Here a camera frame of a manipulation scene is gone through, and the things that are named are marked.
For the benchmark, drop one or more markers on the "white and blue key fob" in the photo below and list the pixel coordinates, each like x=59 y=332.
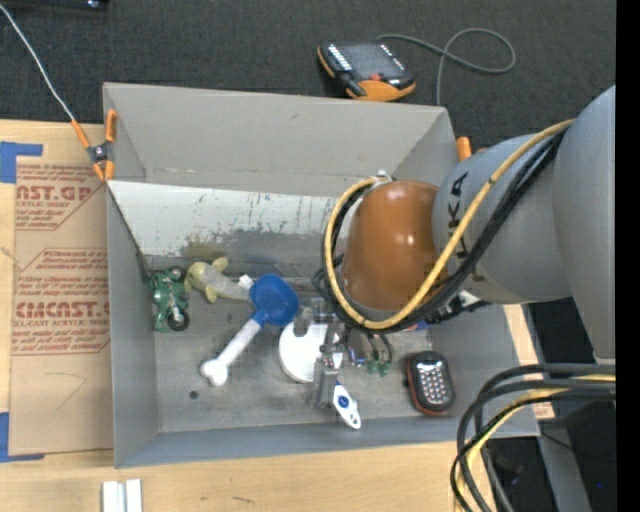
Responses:
x=347 y=404

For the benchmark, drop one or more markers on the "brown cardboard board red print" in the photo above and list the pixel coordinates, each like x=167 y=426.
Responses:
x=60 y=390

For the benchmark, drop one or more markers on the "grey metal bin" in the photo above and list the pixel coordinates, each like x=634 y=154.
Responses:
x=260 y=400

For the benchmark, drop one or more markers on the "white round disc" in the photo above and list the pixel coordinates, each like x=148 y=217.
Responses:
x=297 y=355

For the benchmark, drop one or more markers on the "black cylinder on white bracket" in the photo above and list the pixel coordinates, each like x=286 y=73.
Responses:
x=462 y=302

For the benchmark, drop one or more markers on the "green toy motorcycle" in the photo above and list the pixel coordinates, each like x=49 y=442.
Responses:
x=169 y=300

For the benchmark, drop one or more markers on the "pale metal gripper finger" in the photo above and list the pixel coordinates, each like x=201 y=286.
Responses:
x=322 y=311
x=326 y=387

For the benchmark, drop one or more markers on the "yellow toy animal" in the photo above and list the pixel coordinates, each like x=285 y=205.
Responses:
x=202 y=277

